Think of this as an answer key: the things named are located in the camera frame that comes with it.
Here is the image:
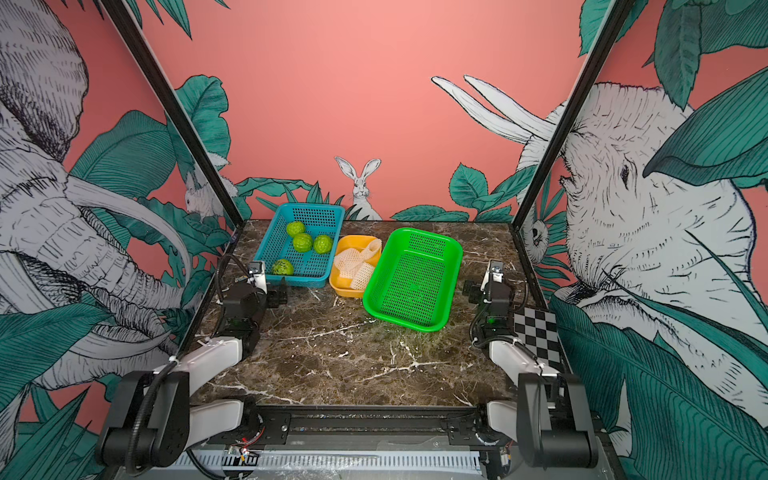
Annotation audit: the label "green custard apple front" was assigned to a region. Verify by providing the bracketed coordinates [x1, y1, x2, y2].
[271, 259, 295, 276]

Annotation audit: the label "green custard apple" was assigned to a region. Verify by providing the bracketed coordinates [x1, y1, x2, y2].
[271, 259, 295, 276]
[285, 221, 306, 238]
[292, 233, 313, 253]
[313, 235, 334, 255]

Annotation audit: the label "teal plastic basket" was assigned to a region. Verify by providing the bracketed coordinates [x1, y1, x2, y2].
[253, 203, 345, 288]

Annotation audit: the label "bright green plastic basket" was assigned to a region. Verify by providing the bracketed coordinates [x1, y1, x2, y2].
[363, 227, 464, 333]

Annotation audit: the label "yellow plastic tub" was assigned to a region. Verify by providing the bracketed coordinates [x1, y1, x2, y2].
[329, 235, 383, 298]

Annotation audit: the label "white foam net sleeve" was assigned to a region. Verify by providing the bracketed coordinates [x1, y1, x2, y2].
[352, 238, 382, 262]

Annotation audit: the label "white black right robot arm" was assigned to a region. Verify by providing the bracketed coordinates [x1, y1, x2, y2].
[462, 280, 599, 469]

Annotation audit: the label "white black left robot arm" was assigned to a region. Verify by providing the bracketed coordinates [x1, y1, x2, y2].
[95, 281, 288, 475]

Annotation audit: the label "green custard apple middle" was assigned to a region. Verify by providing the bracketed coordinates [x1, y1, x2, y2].
[292, 233, 313, 253]

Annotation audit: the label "green custard apple right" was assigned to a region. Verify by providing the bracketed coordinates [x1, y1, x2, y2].
[313, 235, 334, 255]

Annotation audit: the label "green custard apple back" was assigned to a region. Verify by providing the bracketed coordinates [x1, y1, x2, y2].
[285, 221, 306, 238]

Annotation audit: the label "white foam net in tub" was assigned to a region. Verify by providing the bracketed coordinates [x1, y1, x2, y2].
[334, 248, 375, 291]

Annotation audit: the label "black white checkerboard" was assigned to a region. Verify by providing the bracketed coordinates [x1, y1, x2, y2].
[513, 308, 566, 372]

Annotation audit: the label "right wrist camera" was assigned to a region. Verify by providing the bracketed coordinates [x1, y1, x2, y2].
[486, 260, 504, 283]

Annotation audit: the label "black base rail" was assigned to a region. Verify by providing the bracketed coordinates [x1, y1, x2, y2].
[210, 403, 511, 450]

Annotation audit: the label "black right frame post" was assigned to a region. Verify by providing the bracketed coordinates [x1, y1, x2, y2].
[511, 0, 634, 232]

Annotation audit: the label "black frame post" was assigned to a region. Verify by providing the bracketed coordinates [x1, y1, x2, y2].
[100, 0, 245, 228]
[511, 0, 634, 232]

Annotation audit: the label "black left frame post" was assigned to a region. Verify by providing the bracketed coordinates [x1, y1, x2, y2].
[100, 0, 245, 228]

